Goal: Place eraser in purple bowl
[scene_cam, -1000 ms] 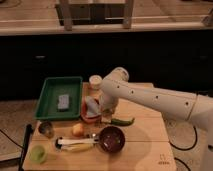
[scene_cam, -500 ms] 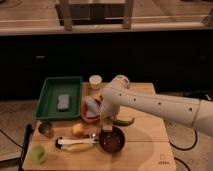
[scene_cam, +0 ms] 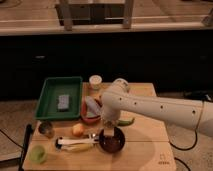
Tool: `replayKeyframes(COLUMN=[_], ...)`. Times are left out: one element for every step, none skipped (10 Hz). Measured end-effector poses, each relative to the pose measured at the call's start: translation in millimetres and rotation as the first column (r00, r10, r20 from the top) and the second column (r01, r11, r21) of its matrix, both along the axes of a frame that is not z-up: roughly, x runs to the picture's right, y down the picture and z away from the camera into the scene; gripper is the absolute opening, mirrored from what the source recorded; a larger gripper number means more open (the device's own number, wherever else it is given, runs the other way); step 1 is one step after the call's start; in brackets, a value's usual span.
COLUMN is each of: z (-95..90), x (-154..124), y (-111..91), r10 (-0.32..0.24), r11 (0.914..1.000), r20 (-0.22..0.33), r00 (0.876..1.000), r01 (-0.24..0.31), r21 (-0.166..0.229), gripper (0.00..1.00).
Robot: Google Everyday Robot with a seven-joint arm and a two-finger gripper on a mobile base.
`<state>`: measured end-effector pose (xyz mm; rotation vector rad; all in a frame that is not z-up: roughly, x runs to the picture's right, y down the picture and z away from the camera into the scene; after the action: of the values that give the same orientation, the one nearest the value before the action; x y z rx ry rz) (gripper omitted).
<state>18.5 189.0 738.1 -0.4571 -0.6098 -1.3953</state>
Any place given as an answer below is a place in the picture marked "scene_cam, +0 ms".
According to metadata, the peach apple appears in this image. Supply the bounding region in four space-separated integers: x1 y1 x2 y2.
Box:
72 123 85 137

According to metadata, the black bar at table edge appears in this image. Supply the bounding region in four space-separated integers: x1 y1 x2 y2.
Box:
18 124 33 171

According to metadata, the grey sponge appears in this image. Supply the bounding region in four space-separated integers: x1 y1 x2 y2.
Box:
57 94 70 111

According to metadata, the yellow banana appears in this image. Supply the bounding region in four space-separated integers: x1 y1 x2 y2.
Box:
61 144 94 152

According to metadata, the green plastic tray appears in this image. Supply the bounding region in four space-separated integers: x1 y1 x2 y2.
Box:
35 76 83 121

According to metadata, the black cable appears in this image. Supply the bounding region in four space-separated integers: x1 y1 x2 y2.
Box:
168 130 199 171

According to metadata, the white cup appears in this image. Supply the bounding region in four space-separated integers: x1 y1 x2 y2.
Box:
89 75 102 90

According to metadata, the purple bowl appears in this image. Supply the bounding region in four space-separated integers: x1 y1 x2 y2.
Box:
99 127 125 153

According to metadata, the green plastic cup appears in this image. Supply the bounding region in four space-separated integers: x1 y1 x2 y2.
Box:
29 145 47 164

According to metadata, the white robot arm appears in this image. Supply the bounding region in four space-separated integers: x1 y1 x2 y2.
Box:
101 78 213 137

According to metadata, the small metal cup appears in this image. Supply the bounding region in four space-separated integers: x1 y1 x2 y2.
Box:
38 121 54 138

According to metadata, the orange bowl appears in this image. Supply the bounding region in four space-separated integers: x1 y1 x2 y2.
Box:
80 101 101 125

